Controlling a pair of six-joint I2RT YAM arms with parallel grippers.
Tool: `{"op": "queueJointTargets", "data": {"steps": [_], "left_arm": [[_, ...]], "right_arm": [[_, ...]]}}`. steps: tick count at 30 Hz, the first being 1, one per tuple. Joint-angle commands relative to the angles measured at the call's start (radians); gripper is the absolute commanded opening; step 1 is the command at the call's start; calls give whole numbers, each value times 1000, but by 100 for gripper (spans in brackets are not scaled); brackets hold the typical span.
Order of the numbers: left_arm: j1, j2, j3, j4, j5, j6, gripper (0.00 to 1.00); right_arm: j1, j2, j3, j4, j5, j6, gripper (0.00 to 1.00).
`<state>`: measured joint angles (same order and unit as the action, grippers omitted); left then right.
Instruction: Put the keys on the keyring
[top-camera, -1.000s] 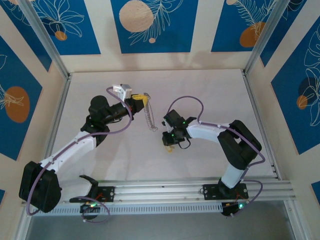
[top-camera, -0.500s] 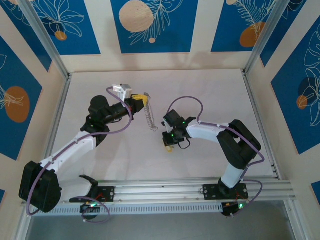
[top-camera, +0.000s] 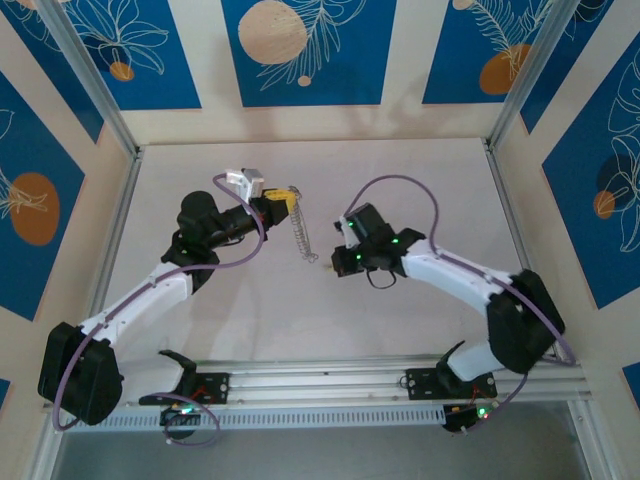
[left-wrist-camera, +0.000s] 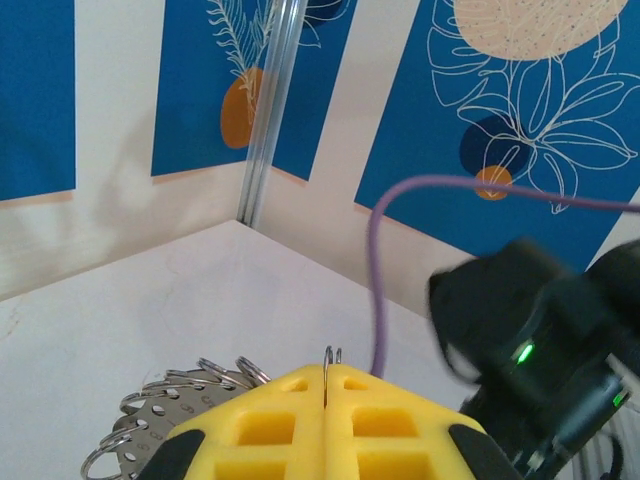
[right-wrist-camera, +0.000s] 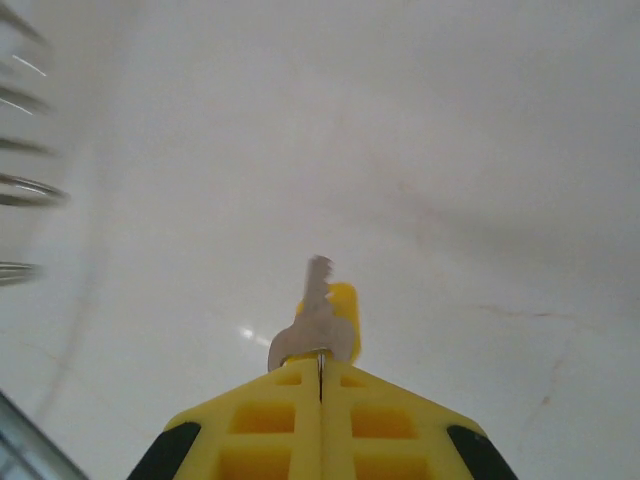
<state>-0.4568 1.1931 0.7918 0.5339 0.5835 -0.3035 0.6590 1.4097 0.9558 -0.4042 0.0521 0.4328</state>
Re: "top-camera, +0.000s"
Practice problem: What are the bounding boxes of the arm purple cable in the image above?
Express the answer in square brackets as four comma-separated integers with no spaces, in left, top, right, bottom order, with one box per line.
[347,174,579,436]
[52,172,269,449]

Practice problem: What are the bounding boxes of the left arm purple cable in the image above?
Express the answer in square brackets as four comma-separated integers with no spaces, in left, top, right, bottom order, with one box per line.
[52,172,269,449]

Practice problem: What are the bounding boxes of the thin black wire loop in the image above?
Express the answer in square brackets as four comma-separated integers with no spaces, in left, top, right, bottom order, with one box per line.
[366,267,403,291]

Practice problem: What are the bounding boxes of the aluminium base rail beam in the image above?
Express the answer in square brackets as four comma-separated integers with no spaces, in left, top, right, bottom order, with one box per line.
[43,355,587,409]

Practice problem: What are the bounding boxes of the black controller board green light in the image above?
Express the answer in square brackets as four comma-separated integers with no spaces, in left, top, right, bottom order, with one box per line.
[159,404,201,427]
[442,402,497,436]

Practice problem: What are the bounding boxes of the aluminium table side rail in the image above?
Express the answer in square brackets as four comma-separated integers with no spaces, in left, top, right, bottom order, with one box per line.
[482,139,586,371]
[74,147,146,371]

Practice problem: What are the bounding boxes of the aluminium frame post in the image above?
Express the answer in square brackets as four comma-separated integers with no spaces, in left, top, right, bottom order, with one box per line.
[37,0,140,157]
[491,0,574,151]

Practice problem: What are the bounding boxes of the metal coil spring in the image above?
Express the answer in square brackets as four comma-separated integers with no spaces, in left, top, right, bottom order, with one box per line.
[287,184,321,264]

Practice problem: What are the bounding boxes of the white slotted cable duct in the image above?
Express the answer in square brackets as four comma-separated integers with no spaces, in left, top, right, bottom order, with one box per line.
[63,403,447,432]

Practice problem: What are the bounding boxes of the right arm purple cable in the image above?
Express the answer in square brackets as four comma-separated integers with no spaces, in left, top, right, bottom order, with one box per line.
[347,174,579,436]

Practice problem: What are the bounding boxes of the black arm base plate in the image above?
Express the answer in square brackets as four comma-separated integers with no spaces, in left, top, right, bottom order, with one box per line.
[407,367,497,401]
[192,372,231,406]

